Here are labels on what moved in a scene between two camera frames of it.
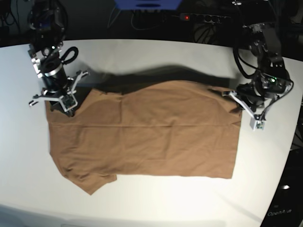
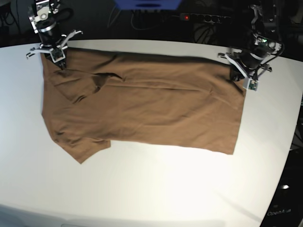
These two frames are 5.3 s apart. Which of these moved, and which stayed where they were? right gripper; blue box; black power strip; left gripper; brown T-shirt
Moved: left gripper; brown T-shirt; right gripper
Stayed: black power strip; blue box
